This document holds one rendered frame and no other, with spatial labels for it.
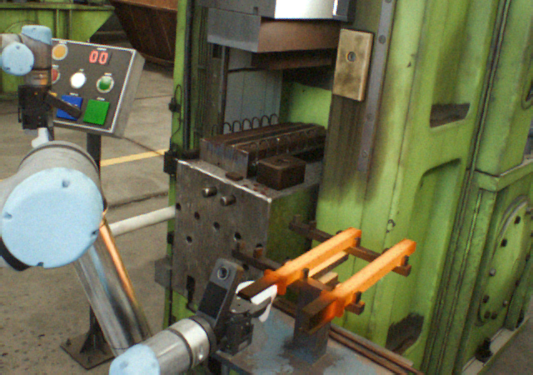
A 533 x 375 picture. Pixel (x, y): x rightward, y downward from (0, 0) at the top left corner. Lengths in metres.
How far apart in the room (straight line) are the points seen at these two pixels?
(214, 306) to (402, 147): 0.73
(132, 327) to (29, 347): 1.56
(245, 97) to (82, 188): 1.29
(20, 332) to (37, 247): 1.90
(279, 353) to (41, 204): 0.81
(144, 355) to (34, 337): 1.72
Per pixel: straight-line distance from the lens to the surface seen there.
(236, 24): 1.64
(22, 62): 1.49
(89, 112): 1.93
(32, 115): 1.69
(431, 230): 1.96
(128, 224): 2.02
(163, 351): 0.92
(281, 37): 1.65
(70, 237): 0.75
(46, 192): 0.73
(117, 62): 1.96
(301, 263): 1.20
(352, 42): 1.55
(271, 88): 2.07
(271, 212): 1.57
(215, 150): 1.75
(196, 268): 1.85
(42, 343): 2.57
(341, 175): 1.64
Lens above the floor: 1.49
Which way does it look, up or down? 20 degrees down
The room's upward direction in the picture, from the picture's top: 6 degrees clockwise
